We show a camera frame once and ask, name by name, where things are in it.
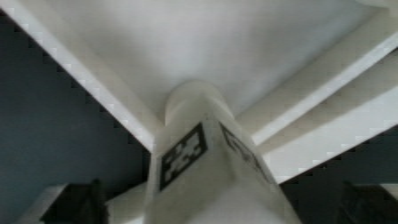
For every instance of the white table leg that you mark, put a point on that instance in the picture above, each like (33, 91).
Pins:
(210, 185)

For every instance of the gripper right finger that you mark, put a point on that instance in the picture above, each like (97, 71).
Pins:
(369, 205)

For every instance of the white square table top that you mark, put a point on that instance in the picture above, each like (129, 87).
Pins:
(280, 50)

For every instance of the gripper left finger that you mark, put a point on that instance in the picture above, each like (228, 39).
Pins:
(70, 204)

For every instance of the white U-shaped fence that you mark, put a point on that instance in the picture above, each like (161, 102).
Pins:
(353, 116)

